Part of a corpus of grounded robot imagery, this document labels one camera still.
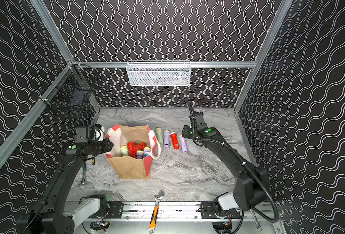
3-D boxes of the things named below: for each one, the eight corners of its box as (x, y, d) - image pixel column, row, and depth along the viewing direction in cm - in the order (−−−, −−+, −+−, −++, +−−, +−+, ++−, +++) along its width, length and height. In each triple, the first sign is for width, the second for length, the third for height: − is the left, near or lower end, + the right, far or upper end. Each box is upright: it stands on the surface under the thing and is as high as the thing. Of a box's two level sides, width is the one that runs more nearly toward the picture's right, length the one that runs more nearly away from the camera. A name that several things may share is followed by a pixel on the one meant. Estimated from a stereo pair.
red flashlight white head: (174, 149, 98) (174, 147, 96) (170, 135, 106) (169, 132, 103) (180, 148, 99) (180, 146, 96) (175, 134, 107) (175, 131, 104)
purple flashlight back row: (163, 148, 99) (163, 145, 96) (164, 133, 107) (164, 130, 105) (169, 148, 99) (169, 145, 96) (169, 133, 107) (169, 130, 105)
